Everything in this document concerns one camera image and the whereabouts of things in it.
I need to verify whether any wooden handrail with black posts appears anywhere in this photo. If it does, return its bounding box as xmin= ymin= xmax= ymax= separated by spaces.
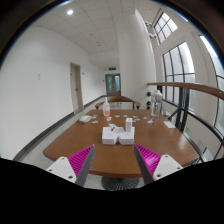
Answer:
xmin=148 ymin=82 xmax=224 ymax=161

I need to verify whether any white paper sheet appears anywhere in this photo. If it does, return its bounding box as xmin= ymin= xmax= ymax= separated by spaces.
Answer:
xmin=164 ymin=121 xmax=175 ymax=128

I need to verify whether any wooden chair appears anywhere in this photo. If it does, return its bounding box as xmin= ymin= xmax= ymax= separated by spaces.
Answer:
xmin=95 ymin=96 xmax=141 ymax=110

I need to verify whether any clear plastic water bottle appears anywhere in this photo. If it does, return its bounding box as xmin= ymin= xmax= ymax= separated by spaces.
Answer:
xmin=151 ymin=90 xmax=162 ymax=117

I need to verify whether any black table pedestal base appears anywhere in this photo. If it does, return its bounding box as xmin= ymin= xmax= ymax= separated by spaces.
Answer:
xmin=102 ymin=177 xmax=139 ymax=191

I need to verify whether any white charger plug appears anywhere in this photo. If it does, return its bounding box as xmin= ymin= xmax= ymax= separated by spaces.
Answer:
xmin=125 ymin=118 xmax=132 ymax=132

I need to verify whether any white power strip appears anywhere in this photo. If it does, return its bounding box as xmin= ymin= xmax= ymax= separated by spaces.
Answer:
xmin=102 ymin=127 xmax=135 ymax=145

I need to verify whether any beige side door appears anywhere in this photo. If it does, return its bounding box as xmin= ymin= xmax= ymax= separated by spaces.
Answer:
xmin=70 ymin=63 xmax=83 ymax=112

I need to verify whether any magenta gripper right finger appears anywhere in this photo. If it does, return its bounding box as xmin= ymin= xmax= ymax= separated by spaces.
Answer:
xmin=134 ymin=144 xmax=182 ymax=184

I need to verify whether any sanitizer bottle with red label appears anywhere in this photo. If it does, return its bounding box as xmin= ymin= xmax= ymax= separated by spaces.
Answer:
xmin=103 ymin=97 xmax=110 ymax=117

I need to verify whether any grey double door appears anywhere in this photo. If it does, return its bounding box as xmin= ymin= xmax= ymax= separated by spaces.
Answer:
xmin=105 ymin=74 xmax=120 ymax=96

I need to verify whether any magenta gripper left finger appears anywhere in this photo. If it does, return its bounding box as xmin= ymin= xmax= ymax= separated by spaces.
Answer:
xmin=47 ymin=145 xmax=95 ymax=187

